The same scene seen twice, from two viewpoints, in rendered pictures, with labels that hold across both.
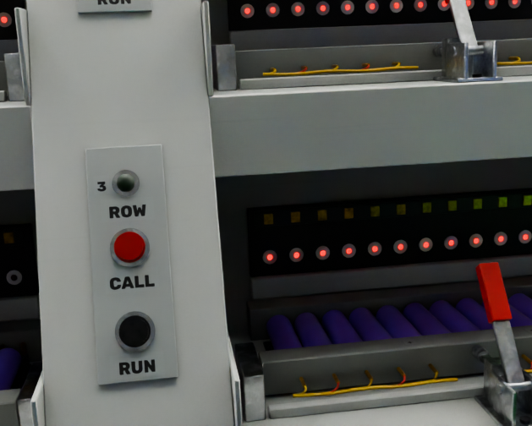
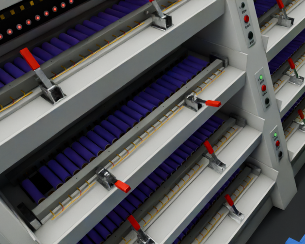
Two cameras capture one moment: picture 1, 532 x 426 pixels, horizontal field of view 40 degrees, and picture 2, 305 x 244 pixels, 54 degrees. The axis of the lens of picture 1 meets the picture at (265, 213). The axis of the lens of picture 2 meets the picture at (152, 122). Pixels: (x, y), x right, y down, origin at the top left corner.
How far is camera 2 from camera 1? 0.70 m
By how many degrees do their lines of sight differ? 42
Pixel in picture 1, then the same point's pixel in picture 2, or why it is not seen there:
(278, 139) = not seen: outside the picture
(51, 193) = (232, 12)
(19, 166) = (222, 9)
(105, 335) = (247, 38)
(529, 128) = not seen: outside the picture
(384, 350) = (260, 22)
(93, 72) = not seen: outside the picture
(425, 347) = (264, 19)
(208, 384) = (259, 39)
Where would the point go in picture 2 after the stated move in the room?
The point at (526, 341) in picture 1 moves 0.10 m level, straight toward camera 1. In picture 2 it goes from (276, 10) to (298, 12)
